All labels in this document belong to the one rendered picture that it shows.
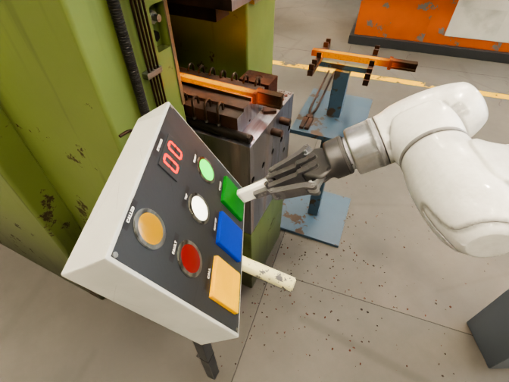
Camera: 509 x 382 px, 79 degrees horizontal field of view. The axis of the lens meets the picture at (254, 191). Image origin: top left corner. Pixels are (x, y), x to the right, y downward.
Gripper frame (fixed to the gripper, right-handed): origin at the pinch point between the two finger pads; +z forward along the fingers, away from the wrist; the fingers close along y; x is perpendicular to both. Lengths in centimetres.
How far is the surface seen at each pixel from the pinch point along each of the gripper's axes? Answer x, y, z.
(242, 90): 0.1, 47.6, 5.0
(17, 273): -25, 37, 162
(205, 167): 10.3, 0.2, 5.1
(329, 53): -19, 82, -23
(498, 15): -178, 319, -192
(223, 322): -0.2, -26.0, 5.5
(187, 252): 10.8, -19.4, 5.1
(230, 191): 1.9, 0.5, 4.7
